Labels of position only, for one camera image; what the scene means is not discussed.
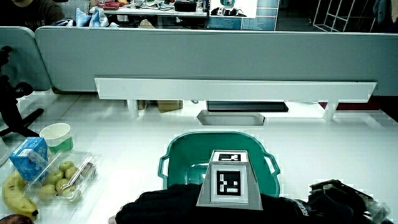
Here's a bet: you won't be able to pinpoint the person's right hand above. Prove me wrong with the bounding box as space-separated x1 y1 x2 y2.
108 150 308 224

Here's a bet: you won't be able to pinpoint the person's right forearm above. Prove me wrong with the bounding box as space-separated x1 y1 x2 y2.
306 179 398 224

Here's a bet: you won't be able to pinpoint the green plastic basin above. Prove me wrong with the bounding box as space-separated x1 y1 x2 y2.
157 131 281 198

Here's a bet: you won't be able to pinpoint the clear plastic fruit container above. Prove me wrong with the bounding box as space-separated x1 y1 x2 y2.
23 151 103 206

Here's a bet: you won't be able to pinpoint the large cardboard box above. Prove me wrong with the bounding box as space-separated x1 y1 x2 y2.
156 100 183 113

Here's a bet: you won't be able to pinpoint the grey rectangular tray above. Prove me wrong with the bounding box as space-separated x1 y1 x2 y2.
197 109 266 126

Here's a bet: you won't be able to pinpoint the pile of green kiwi fruits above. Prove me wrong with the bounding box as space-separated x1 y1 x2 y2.
37 161 82 202

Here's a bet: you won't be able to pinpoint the white desk shelf riser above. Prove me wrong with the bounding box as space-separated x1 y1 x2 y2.
94 77 377 122

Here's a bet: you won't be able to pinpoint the black flat keyboard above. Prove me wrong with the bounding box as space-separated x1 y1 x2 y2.
206 100 289 113

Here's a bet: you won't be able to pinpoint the white and green paper cup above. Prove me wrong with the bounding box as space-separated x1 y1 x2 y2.
39 123 75 155

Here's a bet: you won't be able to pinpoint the blue drink carton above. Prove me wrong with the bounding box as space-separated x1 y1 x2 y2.
8 137 49 183

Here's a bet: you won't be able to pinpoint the red apple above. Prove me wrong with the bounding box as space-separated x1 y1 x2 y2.
0 213 34 224

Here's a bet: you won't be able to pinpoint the yellow banana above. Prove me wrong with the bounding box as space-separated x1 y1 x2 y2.
1 170 39 221

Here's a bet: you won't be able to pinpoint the long grey desk partition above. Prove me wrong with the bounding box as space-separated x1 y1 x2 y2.
34 26 398 96

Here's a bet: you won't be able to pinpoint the white background desk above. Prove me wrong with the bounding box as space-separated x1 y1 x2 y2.
90 4 208 18

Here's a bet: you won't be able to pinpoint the black box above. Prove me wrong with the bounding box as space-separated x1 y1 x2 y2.
174 0 198 12

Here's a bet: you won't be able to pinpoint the light blue plastic bags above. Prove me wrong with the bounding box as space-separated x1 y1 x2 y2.
51 6 121 28

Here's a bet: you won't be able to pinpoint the short grey desk partition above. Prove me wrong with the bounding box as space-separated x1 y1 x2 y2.
0 26 52 91

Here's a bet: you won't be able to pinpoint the black camera tripod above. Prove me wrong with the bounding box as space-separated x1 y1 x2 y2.
0 45 45 138

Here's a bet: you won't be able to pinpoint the white wire rack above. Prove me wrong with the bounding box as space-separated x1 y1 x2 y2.
313 0 382 33

